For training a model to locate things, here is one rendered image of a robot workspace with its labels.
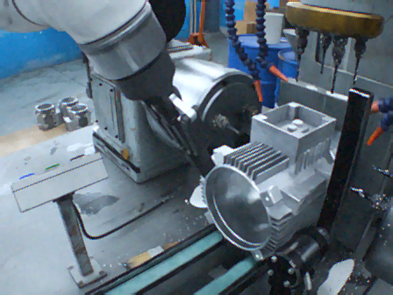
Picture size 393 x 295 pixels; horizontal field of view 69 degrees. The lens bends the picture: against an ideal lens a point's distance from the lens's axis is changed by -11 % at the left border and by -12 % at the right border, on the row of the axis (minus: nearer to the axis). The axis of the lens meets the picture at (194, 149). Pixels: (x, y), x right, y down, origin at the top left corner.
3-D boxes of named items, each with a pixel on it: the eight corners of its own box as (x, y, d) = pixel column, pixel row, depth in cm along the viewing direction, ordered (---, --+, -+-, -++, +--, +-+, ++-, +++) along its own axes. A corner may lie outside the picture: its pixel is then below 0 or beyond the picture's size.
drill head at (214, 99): (186, 114, 112) (185, 43, 100) (269, 156, 88) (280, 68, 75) (122, 136, 98) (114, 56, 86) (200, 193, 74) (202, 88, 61)
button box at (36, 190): (99, 179, 63) (89, 154, 63) (110, 176, 57) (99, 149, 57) (19, 212, 53) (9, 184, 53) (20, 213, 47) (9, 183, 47)
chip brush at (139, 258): (201, 229, 79) (202, 227, 79) (213, 241, 76) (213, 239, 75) (125, 262, 70) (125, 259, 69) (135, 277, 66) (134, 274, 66)
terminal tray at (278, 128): (287, 133, 65) (291, 101, 61) (330, 154, 58) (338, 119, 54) (247, 152, 58) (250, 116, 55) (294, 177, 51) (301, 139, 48)
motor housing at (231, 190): (263, 185, 75) (273, 111, 66) (330, 226, 62) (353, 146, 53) (197, 221, 65) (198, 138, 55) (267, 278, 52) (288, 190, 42)
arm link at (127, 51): (121, -4, 37) (143, 32, 41) (65, 40, 35) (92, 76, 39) (162, -4, 31) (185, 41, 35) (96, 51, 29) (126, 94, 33)
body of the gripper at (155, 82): (178, 43, 35) (208, 100, 42) (139, 34, 41) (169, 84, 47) (129, 87, 33) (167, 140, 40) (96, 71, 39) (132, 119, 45)
